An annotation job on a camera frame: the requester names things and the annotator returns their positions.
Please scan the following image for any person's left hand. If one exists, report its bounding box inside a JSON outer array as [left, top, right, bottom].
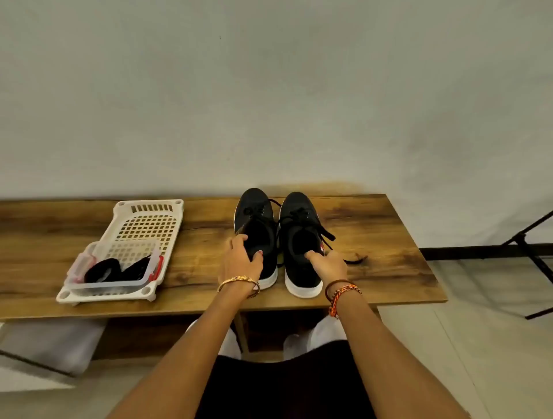
[[218, 233, 264, 291]]

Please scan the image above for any person's right hand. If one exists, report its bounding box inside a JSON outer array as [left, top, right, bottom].
[[304, 246, 350, 294]]

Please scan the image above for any black sneaker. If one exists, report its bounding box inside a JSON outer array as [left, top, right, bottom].
[[277, 191, 335, 300], [234, 187, 280, 290]]

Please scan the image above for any person's right forearm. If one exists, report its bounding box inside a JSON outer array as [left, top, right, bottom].
[[328, 289, 472, 419]]

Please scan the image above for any person's left forearm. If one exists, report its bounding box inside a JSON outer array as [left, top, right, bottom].
[[108, 280, 260, 419]]

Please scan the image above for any person's black shirt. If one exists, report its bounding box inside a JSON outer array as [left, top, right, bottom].
[[194, 340, 378, 419]]

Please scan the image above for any white plastic lattice basket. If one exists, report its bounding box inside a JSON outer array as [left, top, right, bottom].
[[56, 199, 185, 305]]

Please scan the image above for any black rolled band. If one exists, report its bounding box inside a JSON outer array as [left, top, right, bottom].
[[121, 256, 153, 281], [84, 257, 123, 284]]

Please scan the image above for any black tripod stand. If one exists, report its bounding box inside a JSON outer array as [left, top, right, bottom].
[[505, 209, 553, 321]]

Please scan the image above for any white box under table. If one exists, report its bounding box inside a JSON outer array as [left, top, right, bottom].
[[0, 318, 110, 378]]

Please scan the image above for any gold bracelet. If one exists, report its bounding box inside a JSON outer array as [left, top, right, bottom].
[[217, 275, 262, 298]]

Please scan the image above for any orange braided bracelet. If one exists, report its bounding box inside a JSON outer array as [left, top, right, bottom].
[[327, 283, 363, 319]]

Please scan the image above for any clear container with red handles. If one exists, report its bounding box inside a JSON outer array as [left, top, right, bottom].
[[65, 241, 165, 295]]

